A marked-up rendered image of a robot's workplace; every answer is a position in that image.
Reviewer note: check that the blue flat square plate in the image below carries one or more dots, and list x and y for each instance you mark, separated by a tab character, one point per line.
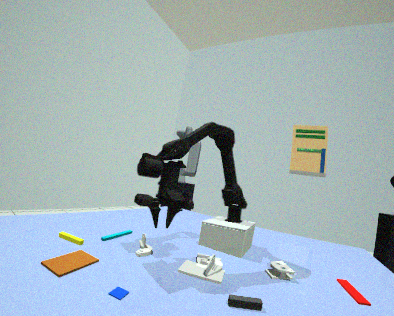
118	293

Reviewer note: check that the red flat bar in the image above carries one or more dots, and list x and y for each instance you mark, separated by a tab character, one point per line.
353	292

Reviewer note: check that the brown flat plate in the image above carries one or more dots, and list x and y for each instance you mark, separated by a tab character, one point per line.
65	264

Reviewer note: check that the yellow rectangular bar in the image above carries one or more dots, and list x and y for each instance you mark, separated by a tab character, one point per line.
71	238

